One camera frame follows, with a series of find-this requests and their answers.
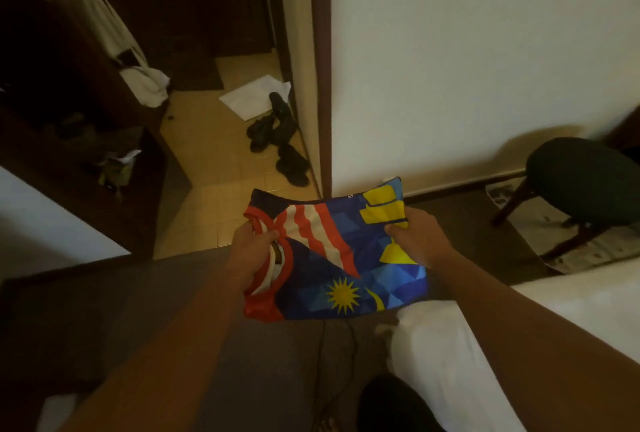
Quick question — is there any person's left hand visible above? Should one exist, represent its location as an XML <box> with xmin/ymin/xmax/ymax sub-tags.
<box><xmin>227</xmin><ymin>221</ymin><xmax>282</xmax><ymax>290</ymax></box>

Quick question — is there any person's right hand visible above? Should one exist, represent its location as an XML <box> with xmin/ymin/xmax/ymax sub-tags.
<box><xmin>384</xmin><ymin>207</ymin><xmax>460</xmax><ymax>271</ymax></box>

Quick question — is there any person's right forearm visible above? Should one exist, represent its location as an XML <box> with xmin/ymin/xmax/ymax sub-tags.
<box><xmin>430</xmin><ymin>251</ymin><xmax>640</xmax><ymax>432</ymax></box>

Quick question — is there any person's left forearm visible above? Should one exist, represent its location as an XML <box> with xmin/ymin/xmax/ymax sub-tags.
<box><xmin>60</xmin><ymin>271</ymin><xmax>263</xmax><ymax>432</ymax></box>

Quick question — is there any person's right leg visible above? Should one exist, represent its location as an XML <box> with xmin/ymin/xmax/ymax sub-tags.
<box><xmin>357</xmin><ymin>373</ymin><xmax>447</xmax><ymax>432</ymax></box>

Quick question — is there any black shoe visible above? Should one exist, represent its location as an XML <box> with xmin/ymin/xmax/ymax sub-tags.
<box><xmin>246</xmin><ymin>115</ymin><xmax>278</xmax><ymax>155</ymax></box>
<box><xmin>267</xmin><ymin>91</ymin><xmax>300</xmax><ymax>144</ymax></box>
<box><xmin>276</xmin><ymin>143</ymin><xmax>313</xmax><ymax>189</ymax></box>

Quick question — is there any white bed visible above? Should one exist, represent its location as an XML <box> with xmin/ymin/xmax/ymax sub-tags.
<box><xmin>385</xmin><ymin>257</ymin><xmax>640</xmax><ymax>432</ymax></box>

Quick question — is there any white floor towel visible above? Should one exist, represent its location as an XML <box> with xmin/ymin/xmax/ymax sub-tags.
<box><xmin>218</xmin><ymin>73</ymin><xmax>293</xmax><ymax>123</ymax></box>

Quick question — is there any white red packet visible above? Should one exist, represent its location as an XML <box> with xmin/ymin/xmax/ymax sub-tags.
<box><xmin>97</xmin><ymin>147</ymin><xmax>144</xmax><ymax>194</ymax></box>

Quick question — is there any black round stool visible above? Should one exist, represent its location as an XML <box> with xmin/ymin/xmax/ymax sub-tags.
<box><xmin>490</xmin><ymin>137</ymin><xmax>640</xmax><ymax>261</ymax></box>

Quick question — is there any white hanging robe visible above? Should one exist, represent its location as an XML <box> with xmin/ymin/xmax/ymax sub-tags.
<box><xmin>40</xmin><ymin>0</ymin><xmax>172</xmax><ymax>110</ymax></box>

